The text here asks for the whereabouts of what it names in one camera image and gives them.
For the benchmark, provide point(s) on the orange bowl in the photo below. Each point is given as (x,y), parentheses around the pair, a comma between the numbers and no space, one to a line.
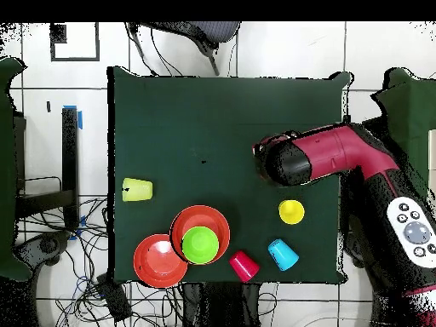
(155,262)
(199,216)

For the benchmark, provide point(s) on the small green bowl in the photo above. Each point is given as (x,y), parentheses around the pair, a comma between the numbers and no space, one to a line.
(200,245)

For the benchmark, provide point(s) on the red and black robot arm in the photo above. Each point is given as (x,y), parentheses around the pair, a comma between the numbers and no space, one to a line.
(340,153)

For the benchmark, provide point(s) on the opaque yellow cup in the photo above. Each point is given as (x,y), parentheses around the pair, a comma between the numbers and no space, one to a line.
(291,212)

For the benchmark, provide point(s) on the dark green tablecloth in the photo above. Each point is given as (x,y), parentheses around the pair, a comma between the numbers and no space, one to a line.
(170,119)

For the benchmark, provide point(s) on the light blue cup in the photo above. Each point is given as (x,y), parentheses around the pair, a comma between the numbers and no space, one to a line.
(283,255)

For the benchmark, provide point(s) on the red cup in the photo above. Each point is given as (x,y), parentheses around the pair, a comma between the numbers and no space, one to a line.
(244,266)

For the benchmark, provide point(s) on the translucent yellow cup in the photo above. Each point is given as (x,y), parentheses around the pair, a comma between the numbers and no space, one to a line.
(138,189)

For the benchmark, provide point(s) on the grey office chair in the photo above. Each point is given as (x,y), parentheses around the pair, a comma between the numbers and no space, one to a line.
(211,30)

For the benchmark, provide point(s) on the green table cloth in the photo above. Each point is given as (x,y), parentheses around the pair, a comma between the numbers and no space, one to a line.
(6,170)
(408,112)

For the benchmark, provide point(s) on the blue tape strip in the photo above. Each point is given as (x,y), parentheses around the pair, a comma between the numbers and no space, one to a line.
(80,121)
(81,223)

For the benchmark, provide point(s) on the black power strip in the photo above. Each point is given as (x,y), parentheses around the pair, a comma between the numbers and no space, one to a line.
(114,299)

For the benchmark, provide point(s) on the small black floor marker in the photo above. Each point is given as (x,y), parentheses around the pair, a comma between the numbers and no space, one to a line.
(48,106)

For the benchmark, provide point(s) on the black chair base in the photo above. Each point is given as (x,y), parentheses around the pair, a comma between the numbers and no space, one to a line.
(44,247)

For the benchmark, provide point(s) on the black square frame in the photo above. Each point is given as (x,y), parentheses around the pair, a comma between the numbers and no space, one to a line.
(58,34)

